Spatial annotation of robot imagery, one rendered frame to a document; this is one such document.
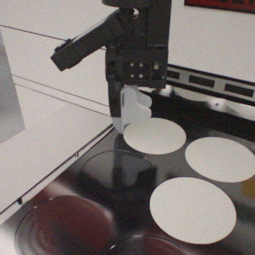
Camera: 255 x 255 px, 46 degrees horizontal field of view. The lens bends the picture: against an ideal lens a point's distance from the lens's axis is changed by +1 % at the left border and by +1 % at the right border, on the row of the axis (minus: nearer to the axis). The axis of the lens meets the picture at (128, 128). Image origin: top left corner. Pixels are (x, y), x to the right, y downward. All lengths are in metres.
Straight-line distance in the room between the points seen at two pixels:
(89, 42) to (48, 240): 0.24
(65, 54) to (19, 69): 0.43
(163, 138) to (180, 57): 0.15
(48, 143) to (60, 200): 0.24
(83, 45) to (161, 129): 0.19
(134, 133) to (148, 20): 0.18
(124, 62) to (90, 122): 0.28
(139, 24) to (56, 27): 0.32
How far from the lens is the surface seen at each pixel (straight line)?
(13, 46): 0.82
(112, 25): 0.39
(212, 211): 0.38
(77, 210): 0.37
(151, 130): 0.49
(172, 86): 0.54
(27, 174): 0.55
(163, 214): 0.36
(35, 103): 0.85
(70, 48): 0.41
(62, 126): 0.66
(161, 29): 0.39
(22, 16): 0.76
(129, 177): 0.41
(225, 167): 0.44
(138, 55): 0.38
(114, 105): 0.41
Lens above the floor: 1.18
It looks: 34 degrees down
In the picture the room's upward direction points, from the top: straight up
